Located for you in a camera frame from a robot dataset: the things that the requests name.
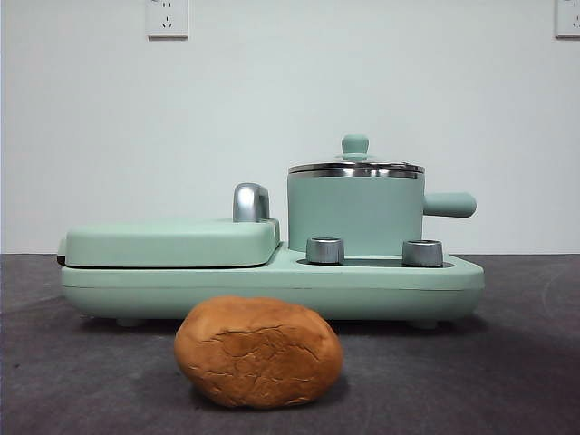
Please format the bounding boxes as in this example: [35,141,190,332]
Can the glass lid with green knob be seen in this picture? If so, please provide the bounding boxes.
[288,133,426,177]

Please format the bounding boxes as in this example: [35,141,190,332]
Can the brown potato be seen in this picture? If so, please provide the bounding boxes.
[174,295,344,411]

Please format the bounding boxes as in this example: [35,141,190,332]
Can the silver control knob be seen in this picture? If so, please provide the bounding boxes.
[401,238,444,267]
[305,236,345,265]

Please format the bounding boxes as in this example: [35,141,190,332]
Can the green breakfast machine base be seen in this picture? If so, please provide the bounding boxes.
[58,242,486,328]

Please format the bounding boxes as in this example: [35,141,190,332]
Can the green griddle cover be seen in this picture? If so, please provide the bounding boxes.
[57,216,282,268]

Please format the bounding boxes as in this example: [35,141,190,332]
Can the chrome griddle cover handle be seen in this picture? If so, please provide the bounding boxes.
[232,182,272,224]

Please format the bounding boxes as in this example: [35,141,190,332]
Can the green pot with handle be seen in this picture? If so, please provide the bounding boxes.
[286,170,478,255]

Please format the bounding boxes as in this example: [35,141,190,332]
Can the white wall socket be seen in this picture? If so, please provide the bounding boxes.
[555,0,580,39]
[145,0,189,39]

